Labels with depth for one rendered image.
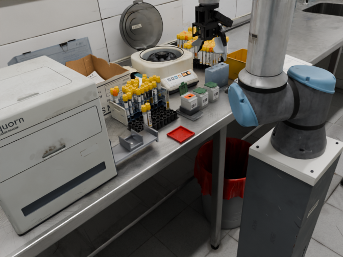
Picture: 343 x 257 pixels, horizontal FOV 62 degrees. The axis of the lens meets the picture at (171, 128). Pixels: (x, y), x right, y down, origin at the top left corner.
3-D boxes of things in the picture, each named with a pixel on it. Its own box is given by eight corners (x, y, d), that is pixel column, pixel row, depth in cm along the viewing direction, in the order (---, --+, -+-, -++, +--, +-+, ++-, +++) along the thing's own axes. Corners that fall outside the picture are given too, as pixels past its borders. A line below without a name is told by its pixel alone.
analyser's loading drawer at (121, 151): (104, 175, 79) (100, 160, 76) (92, 164, 83) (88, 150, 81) (158, 142, 91) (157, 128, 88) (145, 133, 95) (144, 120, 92)
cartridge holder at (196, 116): (193, 121, 103) (193, 112, 101) (175, 112, 108) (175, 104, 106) (203, 115, 106) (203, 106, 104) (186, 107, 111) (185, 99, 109)
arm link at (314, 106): (337, 122, 75) (351, 74, 68) (290, 130, 73) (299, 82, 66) (310, 101, 85) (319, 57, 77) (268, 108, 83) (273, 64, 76)
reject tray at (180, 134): (180, 144, 92) (180, 142, 92) (166, 135, 96) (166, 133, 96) (195, 134, 96) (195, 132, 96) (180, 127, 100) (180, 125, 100)
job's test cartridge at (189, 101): (190, 115, 104) (190, 100, 100) (180, 110, 107) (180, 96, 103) (197, 110, 106) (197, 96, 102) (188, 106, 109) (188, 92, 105)
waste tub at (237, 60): (245, 85, 124) (247, 63, 118) (222, 76, 132) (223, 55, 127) (264, 75, 130) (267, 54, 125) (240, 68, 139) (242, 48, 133)
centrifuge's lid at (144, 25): (118, 3, 122) (110, 3, 128) (129, 61, 134) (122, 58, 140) (160, -4, 132) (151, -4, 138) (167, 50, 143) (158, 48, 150)
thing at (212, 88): (212, 103, 113) (213, 87, 109) (203, 99, 116) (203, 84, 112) (218, 99, 115) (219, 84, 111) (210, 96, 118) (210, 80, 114)
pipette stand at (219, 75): (214, 95, 118) (214, 72, 112) (202, 90, 123) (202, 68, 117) (230, 87, 123) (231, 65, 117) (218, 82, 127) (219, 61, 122)
